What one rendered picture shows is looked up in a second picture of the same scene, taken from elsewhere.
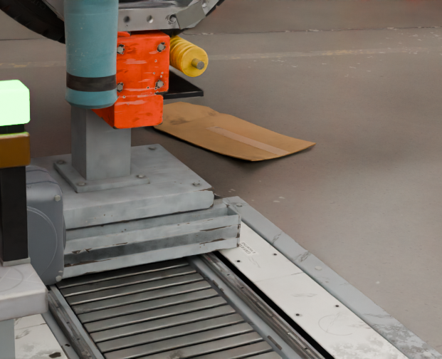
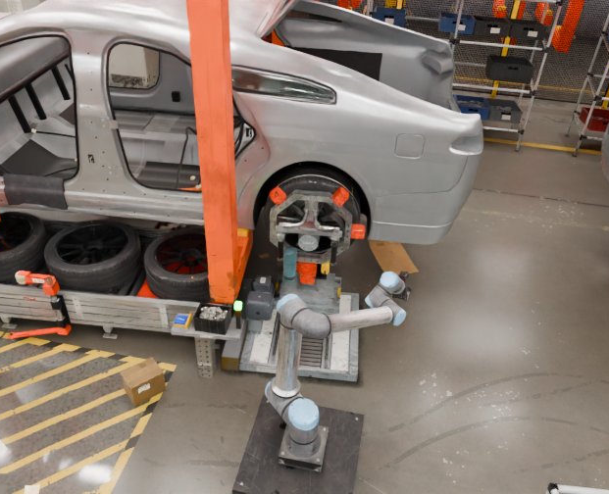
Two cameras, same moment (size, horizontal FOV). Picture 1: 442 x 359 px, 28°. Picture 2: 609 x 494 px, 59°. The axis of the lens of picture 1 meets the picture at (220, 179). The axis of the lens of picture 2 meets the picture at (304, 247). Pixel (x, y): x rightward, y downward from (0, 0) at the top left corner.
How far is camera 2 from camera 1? 2.56 m
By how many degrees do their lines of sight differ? 31
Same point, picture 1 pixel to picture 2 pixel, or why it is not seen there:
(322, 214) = not seen: hidden behind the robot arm
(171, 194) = (320, 297)
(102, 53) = (289, 272)
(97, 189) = (302, 289)
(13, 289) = (233, 335)
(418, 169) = (444, 296)
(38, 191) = (265, 303)
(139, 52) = (307, 268)
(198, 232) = (326, 309)
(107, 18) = (290, 267)
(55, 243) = (267, 314)
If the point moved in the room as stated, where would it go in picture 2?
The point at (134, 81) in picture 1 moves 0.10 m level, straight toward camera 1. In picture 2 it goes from (305, 273) to (299, 281)
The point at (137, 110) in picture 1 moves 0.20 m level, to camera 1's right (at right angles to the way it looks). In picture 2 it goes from (306, 279) to (330, 290)
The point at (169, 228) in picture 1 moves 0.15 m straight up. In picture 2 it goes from (317, 306) to (318, 290)
